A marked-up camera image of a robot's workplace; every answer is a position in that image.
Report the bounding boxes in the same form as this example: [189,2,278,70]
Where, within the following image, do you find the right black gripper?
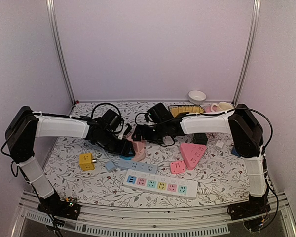
[132,124,167,147]

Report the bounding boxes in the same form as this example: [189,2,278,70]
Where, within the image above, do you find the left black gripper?
[100,129,135,157]

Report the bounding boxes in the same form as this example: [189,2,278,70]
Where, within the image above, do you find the pink cube socket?
[127,136,146,154]

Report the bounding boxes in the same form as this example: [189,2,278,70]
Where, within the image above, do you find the light blue power strip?
[117,159,157,174]

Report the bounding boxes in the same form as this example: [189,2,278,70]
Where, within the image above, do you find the yellow cube socket adapter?
[79,153,97,171]

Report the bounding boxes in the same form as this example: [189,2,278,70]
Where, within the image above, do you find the small pink adapter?
[170,160,186,174]

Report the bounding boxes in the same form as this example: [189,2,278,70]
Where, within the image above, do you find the pink triangular power strip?
[179,143,207,170]

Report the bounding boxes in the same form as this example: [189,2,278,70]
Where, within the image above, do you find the dark green cube adapter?
[193,133,208,145]

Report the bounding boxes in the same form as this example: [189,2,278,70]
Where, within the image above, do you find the white multicolour power strip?
[123,169,198,200]

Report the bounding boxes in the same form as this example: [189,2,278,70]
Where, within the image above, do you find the small white charger plug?
[215,141,224,150]

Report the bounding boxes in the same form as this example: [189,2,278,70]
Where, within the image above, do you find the blue cube socket adapter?
[231,147,241,157]

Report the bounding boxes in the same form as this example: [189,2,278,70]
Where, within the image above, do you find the light blue cube socket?
[120,155,134,160]

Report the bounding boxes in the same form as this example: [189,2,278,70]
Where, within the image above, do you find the round pink power socket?
[132,150,146,162]

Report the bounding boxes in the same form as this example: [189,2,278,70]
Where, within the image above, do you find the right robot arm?
[132,103,269,215]

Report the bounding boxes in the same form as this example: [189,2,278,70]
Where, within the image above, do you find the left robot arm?
[0,106,135,214]

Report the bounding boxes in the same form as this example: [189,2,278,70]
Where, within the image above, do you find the woven bamboo tray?
[168,105,205,117]

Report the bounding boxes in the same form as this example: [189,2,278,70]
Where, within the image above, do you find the white bowl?
[188,90,207,105]

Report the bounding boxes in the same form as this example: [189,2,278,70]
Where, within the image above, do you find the pink saucer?
[205,106,212,113]

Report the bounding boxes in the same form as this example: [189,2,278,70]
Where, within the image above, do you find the cream mug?
[210,102,234,112]

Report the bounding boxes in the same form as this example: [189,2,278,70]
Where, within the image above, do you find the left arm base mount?
[37,193,81,220]

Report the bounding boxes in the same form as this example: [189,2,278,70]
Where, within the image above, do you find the white power strip cable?
[197,186,225,205]

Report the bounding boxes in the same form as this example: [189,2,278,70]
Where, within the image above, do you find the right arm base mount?
[227,196,271,232]

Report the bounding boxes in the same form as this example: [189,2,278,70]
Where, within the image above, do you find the left aluminium frame post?
[46,0,76,105]

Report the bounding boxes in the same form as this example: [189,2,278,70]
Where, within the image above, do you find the aluminium frame post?
[46,0,76,105]
[232,0,261,105]

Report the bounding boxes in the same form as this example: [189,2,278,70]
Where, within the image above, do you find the right aluminium frame post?
[232,0,261,105]

